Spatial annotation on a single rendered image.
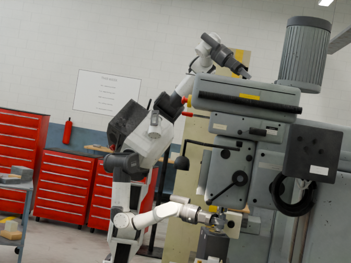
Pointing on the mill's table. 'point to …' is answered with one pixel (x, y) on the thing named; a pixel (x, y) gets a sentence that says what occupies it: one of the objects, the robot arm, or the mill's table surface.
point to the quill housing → (240, 164)
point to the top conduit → (250, 102)
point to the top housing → (245, 87)
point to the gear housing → (220, 118)
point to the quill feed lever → (238, 179)
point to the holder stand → (212, 243)
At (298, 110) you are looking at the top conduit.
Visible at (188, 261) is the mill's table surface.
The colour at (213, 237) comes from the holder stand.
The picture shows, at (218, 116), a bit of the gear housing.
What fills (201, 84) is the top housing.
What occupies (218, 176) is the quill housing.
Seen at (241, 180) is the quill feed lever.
